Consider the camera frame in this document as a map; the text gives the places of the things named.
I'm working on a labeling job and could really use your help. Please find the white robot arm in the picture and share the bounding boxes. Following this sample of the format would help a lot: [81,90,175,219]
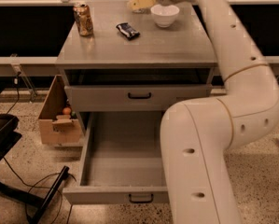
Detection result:
[128,0,279,224]

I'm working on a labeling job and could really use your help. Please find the small orange fruit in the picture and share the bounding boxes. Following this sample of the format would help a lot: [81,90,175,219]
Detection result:
[63,107,72,115]

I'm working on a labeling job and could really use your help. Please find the gold soda can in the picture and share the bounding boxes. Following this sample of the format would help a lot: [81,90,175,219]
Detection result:
[73,3,93,36]

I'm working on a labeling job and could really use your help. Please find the brown cardboard box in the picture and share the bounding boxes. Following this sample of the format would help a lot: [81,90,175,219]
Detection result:
[38,76,83,146]

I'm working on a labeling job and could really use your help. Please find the black floor cable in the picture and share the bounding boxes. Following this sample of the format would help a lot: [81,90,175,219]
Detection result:
[0,75,77,224]

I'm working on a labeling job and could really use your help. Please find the black drawer handle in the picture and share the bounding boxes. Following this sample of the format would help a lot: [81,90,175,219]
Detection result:
[128,92,152,100]
[128,193,154,204]

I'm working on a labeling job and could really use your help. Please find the grey window rail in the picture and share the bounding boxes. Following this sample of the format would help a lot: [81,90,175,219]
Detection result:
[0,55,279,77]

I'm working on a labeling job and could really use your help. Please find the grey closed upper drawer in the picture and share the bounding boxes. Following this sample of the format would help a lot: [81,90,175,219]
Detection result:
[64,85,212,112]

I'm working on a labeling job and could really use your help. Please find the grey open lower drawer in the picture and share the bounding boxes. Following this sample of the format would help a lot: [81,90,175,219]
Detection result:
[63,111,169,204]

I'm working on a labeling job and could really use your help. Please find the dark blue snack bar wrapper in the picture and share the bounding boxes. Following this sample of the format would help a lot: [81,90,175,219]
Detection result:
[116,22,140,40]

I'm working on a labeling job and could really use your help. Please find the white ceramic bowl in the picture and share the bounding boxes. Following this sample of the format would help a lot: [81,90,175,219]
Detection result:
[150,5,180,28]

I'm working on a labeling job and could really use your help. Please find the black lower drawer handle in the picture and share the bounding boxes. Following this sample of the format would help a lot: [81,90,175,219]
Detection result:
[128,193,154,204]

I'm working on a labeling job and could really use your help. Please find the black chair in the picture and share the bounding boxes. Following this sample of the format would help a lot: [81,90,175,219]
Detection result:
[0,84,71,224]

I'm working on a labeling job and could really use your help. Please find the grey drawer cabinet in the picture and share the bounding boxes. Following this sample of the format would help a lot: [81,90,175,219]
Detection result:
[56,0,216,130]

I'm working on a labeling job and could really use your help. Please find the black upper drawer handle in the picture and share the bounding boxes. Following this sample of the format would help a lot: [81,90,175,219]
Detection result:
[128,92,152,100]

